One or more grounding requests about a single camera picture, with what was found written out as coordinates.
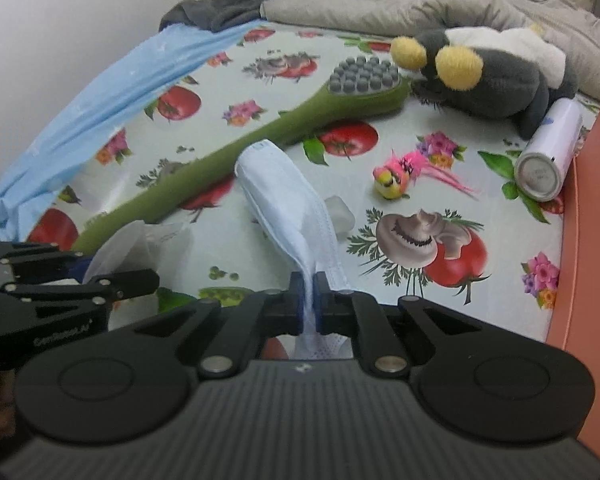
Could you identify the small translucent plastic cup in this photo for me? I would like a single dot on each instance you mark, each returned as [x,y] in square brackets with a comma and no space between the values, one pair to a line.
[341,215]

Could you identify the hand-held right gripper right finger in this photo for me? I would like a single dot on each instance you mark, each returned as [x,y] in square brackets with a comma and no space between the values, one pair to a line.
[320,305]

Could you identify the white spray can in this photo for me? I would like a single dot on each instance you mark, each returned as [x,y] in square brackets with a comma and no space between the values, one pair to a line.
[545,160]

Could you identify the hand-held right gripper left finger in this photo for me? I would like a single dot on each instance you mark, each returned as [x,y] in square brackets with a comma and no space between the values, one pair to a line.
[294,305]

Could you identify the blue face mask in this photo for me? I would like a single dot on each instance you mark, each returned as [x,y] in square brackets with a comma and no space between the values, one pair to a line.
[290,200]

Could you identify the grey penguin plush toy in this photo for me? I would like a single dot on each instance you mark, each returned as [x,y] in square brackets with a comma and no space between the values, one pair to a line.
[500,85]

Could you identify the green plush massage brush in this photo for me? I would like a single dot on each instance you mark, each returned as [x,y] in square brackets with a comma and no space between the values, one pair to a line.
[260,135]

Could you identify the fruit printed bed sheet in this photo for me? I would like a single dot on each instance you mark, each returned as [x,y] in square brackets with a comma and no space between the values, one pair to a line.
[230,245]

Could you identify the grey duvet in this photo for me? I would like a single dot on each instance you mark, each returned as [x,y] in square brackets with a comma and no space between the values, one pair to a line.
[380,5]

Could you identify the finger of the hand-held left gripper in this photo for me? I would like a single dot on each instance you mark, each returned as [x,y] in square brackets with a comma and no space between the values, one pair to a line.
[80,292]
[35,256]

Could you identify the pink feathered bird toy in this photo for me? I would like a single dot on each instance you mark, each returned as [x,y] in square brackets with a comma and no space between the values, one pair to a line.
[395,180]

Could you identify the white tissue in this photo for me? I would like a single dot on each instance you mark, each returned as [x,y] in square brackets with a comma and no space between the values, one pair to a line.
[125,250]

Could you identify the pink cardboard box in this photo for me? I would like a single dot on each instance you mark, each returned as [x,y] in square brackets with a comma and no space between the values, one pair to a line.
[590,260]

